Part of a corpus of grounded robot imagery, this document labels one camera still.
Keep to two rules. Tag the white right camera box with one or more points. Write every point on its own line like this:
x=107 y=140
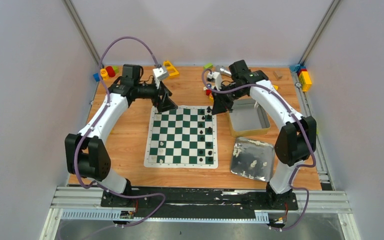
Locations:
x=215 y=77

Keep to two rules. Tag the yellow red blue brick tower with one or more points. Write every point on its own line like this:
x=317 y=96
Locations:
x=304 y=78

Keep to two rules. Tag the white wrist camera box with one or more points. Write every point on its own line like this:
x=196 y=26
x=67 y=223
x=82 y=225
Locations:
x=159 y=73

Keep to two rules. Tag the green block near wall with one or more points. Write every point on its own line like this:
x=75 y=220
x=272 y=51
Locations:
x=209 y=66

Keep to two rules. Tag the tan wooden block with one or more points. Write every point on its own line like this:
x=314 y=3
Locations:
x=278 y=75

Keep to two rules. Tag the silver microphone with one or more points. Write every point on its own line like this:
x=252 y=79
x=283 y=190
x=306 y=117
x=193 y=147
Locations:
x=223 y=70

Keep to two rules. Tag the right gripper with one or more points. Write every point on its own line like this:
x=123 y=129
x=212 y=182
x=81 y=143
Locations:
x=221 y=104

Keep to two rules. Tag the metal tin with black pieces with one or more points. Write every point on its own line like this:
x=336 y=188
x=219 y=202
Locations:
x=248 y=118

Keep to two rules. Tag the green white chess mat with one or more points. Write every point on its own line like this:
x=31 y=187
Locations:
x=177 y=138

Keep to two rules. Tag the colourful cylinder block row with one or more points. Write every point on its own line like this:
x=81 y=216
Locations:
x=106 y=73

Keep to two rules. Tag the metal tin lid tray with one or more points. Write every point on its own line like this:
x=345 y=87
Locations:
x=252 y=159

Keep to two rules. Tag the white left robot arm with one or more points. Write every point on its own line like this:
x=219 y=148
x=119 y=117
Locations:
x=86 y=153

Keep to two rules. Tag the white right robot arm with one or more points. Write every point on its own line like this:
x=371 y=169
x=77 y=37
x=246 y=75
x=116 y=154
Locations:
x=296 y=141

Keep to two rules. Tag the yellow triangular frame block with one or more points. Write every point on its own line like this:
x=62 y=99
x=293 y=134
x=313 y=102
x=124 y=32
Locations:
x=171 y=69

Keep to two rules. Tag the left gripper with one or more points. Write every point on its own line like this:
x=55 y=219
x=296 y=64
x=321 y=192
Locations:
x=160 y=94

